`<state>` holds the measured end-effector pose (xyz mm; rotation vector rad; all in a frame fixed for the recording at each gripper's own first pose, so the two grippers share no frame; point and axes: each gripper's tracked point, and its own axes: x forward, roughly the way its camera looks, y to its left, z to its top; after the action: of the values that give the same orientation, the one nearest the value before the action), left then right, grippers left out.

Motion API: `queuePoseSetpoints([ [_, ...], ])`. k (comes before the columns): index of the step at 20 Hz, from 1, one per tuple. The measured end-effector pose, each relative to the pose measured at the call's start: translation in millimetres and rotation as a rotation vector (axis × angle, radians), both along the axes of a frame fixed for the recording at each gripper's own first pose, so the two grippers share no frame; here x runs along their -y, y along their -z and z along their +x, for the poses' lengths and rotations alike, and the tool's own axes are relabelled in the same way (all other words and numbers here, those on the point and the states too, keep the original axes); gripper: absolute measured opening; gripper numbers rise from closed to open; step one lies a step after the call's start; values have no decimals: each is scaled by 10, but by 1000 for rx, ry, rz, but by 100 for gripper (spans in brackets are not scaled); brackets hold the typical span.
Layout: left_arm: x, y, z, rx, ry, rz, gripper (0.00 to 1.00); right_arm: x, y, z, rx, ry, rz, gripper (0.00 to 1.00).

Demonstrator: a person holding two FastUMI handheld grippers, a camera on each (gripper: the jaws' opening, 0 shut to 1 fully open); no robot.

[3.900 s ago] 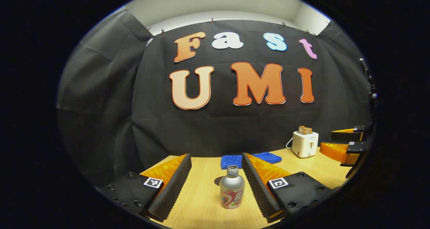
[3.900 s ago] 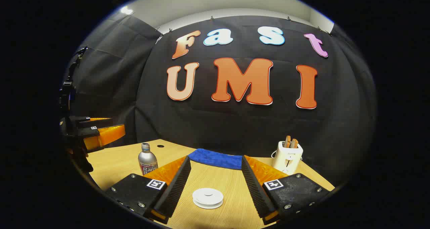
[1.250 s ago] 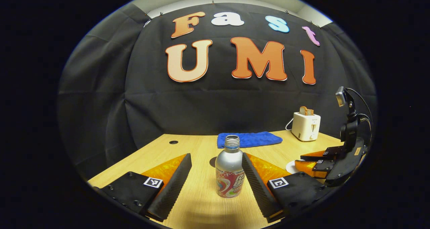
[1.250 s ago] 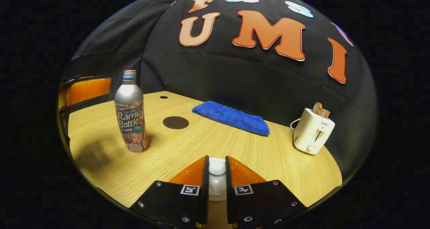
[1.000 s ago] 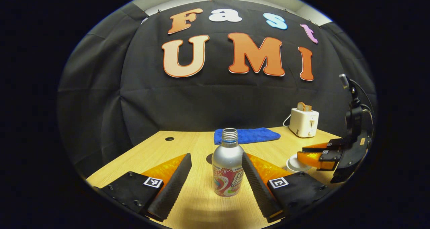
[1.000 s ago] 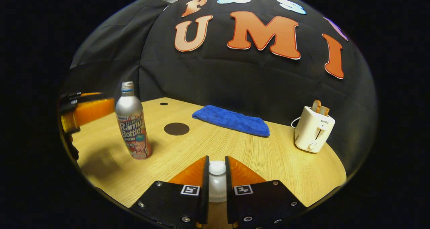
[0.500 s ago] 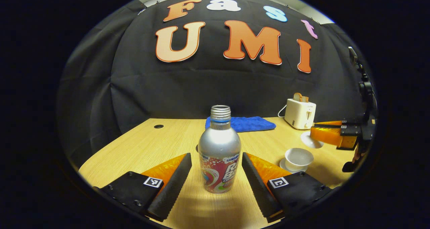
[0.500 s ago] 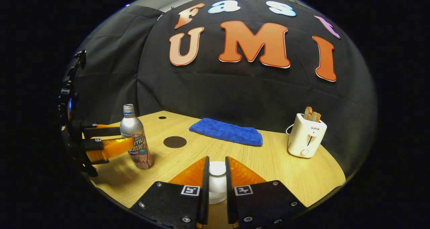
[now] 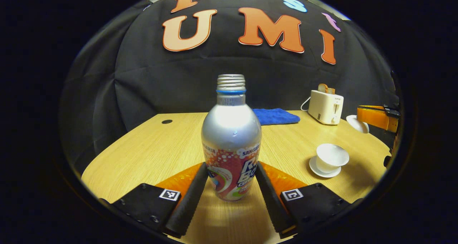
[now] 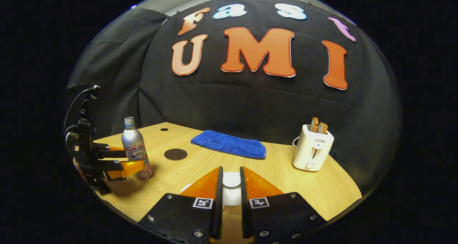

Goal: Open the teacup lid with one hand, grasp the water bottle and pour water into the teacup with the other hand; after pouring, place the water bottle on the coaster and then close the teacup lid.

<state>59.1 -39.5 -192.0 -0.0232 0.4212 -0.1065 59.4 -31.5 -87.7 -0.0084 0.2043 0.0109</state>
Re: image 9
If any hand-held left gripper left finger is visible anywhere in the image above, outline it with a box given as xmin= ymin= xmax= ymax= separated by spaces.
xmin=100 ymin=162 xmax=209 ymax=237

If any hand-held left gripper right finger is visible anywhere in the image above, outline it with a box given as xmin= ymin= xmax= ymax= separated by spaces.
xmin=255 ymin=162 xmax=362 ymax=238

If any white teacup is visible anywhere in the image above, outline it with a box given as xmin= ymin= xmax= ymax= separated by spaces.
xmin=316 ymin=143 xmax=350 ymax=174

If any silver water bottle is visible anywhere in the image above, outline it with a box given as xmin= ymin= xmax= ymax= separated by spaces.
xmin=201 ymin=74 xmax=262 ymax=202

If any white toaster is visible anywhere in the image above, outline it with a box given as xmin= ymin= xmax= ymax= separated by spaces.
xmin=308 ymin=90 xmax=344 ymax=125

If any white saucer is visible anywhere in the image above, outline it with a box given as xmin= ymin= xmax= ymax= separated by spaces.
xmin=309 ymin=156 xmax=342 ymax=178

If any blue towel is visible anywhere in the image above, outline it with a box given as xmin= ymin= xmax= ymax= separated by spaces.
xmin=253 ymin=108 xmax=301 ymax=126

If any black backdrop cloth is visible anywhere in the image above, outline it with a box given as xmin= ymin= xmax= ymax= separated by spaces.
xmin=61 ymin=0 xmax=399 ymax=166

